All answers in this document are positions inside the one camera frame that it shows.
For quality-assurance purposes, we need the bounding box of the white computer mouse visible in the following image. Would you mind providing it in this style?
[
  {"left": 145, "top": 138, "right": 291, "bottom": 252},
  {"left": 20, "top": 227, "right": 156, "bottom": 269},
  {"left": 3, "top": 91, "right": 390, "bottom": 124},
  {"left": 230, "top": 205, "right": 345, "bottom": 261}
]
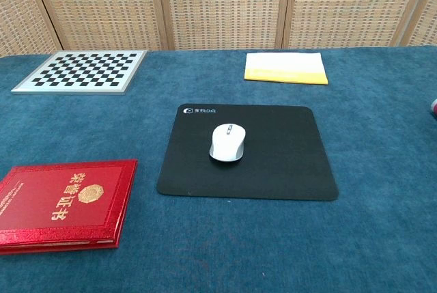
[{"left": 208, "top": 122, "right": 246, "bottom": 163}]

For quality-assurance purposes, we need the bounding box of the black mouse pad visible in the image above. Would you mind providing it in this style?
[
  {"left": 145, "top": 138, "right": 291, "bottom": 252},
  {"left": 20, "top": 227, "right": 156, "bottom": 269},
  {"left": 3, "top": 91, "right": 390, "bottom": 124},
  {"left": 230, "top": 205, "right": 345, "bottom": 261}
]
[{"left": 156, "top": 104, "right": 339, "bottom": 202}]

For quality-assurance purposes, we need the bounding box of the yellow and white notepad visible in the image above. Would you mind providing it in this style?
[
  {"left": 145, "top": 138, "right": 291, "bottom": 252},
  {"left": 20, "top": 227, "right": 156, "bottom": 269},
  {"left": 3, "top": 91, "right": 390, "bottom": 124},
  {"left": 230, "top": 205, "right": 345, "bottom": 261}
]
[{"left": 243, "top": 52, "right": 329, "bottom": 86}]

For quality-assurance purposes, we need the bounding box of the bamboo folding screen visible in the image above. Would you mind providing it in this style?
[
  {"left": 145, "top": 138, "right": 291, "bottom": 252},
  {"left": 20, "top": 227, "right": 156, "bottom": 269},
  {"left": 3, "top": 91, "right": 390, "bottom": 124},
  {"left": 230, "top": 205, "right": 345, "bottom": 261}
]
[{"left": 0, "top": 0, "right": 437, "bottom": 57}]

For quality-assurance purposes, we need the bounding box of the black white checkerboard plate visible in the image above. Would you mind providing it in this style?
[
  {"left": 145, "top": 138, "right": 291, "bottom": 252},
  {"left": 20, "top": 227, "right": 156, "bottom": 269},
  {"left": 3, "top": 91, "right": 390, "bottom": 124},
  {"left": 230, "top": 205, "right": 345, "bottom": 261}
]
[{"left": 10, "top": 50, "right": 148, "bottom": 94}]

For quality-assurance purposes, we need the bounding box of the blue table cloth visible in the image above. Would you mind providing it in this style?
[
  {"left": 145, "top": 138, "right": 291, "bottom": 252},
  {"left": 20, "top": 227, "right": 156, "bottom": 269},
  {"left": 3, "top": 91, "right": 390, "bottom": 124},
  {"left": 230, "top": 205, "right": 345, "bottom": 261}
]
[{"left": 0, "top": 45, "right": 437, "bottom": 293}]

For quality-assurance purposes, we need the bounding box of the red certificate book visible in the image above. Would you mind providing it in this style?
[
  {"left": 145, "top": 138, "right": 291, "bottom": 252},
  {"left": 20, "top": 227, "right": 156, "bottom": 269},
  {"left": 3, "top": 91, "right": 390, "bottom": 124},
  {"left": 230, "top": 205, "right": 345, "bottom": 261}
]
[{"left": 0, "top": 158, "right": 139, "bottom": 256}]

